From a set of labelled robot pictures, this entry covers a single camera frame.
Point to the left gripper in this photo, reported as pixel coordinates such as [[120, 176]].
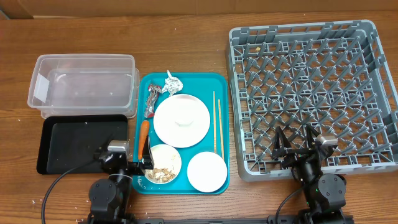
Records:
[[137, 168]]

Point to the black plastic tray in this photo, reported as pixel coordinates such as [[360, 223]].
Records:
[[70, 141]]

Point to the white bowl with peanuts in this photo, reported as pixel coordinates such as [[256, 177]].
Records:
[[167, 164]]

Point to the wooden chopstick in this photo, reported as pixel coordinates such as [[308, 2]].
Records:
[[221, 129], [214, 124]]

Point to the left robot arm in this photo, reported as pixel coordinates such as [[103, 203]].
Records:
[[110, 197]]

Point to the teal plastic tray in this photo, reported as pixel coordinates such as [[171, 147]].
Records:
[[200, 85]]

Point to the orange carrot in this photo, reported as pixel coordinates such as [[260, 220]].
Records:
[[143, 137]]

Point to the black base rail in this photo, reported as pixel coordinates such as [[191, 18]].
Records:
[[285, 219]]

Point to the grey dish rack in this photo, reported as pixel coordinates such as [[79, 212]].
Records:
[[330, 75]]

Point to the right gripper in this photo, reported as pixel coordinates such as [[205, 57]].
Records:
[[294, 155]]

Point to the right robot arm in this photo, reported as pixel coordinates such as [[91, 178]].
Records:
[[324, 193]]

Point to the large white plate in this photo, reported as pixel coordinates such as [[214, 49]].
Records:
[[181, 120]]

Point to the red snack wrapper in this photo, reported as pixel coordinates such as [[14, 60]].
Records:
[[154, 92]]

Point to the clear plastic bin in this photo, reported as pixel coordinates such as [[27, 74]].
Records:
[[84, 84]]

